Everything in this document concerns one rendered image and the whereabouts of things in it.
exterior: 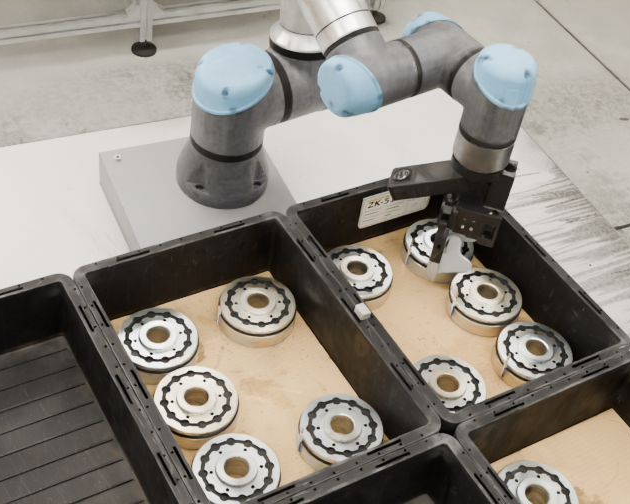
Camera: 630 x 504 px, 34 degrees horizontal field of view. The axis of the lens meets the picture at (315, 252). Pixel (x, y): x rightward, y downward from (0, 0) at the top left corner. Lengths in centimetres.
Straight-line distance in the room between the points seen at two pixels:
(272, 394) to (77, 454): 25
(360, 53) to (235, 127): 36
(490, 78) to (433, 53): 9
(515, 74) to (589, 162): 201
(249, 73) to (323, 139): 40
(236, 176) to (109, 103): 154
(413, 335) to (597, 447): 28
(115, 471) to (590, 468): 58
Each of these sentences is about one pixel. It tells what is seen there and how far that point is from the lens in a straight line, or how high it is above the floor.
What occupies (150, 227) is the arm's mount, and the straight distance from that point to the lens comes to 160.
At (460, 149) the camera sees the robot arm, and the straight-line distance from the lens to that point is 132.
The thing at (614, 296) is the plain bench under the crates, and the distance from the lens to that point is 176.
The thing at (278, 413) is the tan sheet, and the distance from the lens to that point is 128.
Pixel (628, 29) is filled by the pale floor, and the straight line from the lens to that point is 398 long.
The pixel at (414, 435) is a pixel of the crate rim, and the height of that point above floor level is 93.
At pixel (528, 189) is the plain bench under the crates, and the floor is 70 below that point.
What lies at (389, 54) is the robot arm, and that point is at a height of 118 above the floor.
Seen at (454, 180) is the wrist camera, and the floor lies 102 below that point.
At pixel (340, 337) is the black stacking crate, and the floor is 88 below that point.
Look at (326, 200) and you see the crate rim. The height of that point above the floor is 93.
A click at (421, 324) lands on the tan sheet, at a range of 142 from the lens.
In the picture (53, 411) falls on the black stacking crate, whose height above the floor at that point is 83.
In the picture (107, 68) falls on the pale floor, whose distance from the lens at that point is 326.
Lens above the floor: 185
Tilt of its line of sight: 44 degrees down
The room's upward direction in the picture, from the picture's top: 10 degrees clockwise
